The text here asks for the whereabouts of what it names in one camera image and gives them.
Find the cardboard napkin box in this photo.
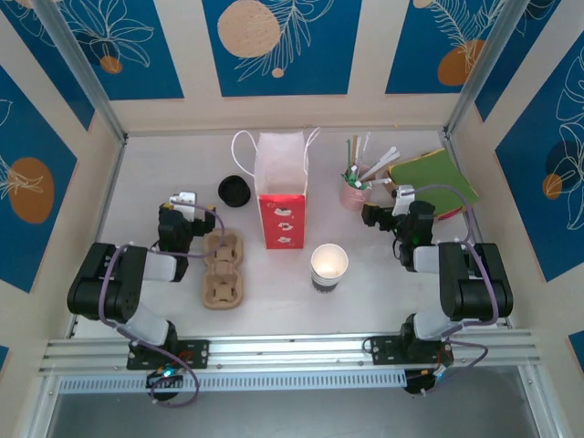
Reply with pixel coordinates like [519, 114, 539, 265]
[385, 148, 481, 225]

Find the aluminium frame post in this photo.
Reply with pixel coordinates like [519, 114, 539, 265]
[443, 0, 534, 141]
[32, 0, 130, 145]

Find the white paper coffee cup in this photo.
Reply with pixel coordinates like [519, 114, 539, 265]
[309, 243, 350, 297]

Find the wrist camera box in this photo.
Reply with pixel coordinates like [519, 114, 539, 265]
[168, 190, 199, 212]
[391, 183, 417, 216]

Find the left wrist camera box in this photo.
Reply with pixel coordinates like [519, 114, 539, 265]
[168, 190, 199, 212]

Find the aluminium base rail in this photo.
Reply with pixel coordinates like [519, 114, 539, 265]
[38, 327, 543, 376]

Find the black cup lid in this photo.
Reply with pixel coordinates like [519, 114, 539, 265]
[217, 174, 253, 209]

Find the white slotted cable duct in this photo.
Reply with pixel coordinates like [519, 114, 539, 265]
[57, 370, 408, 395]

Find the pink straw holder cup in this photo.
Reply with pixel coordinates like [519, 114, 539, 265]
[339, 171, 371, 213]

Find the stack of green napkins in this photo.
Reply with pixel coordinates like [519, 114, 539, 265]
[391, 149, 480, 216]

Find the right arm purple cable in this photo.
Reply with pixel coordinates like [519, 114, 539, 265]
[395, 183, 500, 396]

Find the red and white paper bag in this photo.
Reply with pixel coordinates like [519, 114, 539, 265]
[231, 127, 322, 251]

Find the cardboard cup carrier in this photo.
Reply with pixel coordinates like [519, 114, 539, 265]
[201, 230, 250, 310]

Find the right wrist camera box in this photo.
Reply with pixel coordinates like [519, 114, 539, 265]
[391, 183, 417, 216]

